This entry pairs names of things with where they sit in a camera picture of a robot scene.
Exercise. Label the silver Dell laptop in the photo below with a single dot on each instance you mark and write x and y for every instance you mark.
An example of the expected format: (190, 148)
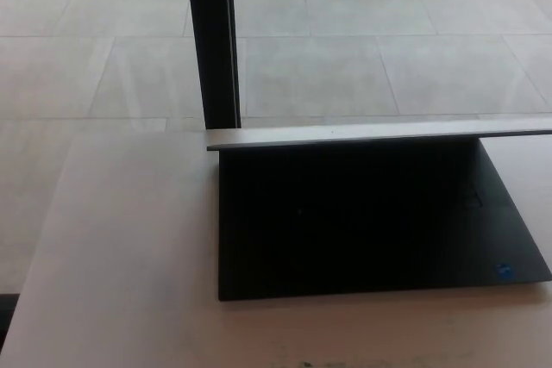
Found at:
(353, 230)

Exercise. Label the black vertical window frame post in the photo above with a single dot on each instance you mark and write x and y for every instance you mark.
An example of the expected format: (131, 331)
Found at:
(212, 40)

